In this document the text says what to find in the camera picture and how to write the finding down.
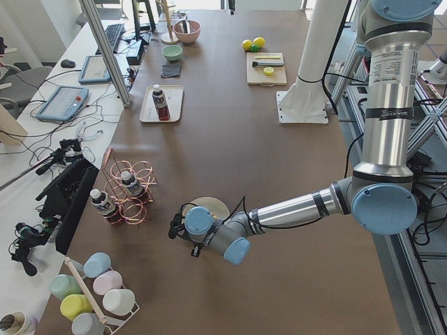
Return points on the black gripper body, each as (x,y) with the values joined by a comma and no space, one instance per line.
(184,236)

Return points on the white round plate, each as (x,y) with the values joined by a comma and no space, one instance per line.
(216,206)

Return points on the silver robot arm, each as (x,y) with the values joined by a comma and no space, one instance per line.
(378,193)

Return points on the cream rabbit tray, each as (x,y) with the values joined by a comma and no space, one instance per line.
(174,96)

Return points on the upper bottle in rack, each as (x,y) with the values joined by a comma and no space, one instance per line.
(131,184)

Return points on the bottle in rack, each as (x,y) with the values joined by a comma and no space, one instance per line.
(131,184)
(106,206)

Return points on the lower bottle in rack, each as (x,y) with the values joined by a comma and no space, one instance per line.
(106,206)

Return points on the pink cup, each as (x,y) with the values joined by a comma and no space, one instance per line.
(107,281)

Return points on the blue cup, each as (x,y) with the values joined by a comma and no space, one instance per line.
(97,264)

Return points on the white cup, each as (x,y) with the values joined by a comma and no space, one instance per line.
(119,301)

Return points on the white cup rack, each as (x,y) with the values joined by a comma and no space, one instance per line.
(113,323)

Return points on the green cup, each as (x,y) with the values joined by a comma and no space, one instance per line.
(64,285)

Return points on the yellow cup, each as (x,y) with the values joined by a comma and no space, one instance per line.
(73,305)

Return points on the grey cup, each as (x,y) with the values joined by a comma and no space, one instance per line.
(87,324)

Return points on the grey folded cloth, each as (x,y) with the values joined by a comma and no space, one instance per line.
(171,70)

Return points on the near blue teach pendant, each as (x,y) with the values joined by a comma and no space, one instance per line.
(63,104)

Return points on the blue teach pendant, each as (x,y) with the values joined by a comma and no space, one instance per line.
(94,71)
(63,104)

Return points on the wooden cutting board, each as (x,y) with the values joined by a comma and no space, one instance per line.
(255,76)

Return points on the light green bowl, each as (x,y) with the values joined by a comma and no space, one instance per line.
(172,52)

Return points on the black power adapter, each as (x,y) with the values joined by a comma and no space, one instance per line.
(134,53)

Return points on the far blue teach pendant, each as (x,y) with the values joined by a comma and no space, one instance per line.
(94,71)

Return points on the half lemon slice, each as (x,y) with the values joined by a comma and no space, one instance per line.
(268,71)

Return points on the steel cylinder grater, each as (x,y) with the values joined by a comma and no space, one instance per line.
(263,64)

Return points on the paper cup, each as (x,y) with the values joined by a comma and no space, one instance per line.
(18,323)

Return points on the wooden mug tree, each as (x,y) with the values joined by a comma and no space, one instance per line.
(166,10)

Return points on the yellow plastic knife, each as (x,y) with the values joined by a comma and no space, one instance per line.
(268,57)

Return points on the green lime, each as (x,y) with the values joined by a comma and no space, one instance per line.
(254,48)

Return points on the black computer mouse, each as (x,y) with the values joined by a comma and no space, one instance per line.
(67,63)

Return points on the lower yellow lemon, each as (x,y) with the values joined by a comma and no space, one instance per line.
(246,44)

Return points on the yellow lemon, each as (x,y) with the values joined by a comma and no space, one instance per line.
(246,44)
(259,41)

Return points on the pink bowl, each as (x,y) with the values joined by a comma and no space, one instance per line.
(187,31)

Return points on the upper yellow lemon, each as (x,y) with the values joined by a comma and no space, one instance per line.
(259,41)

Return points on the black keyboard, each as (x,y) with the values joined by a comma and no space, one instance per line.
(114,33)

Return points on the copper wire bottle rack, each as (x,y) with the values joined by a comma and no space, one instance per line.
(133,210)

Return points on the aluminium frame post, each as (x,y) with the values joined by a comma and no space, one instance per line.
(89,9)

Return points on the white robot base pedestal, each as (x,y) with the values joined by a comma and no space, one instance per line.
(305,100)

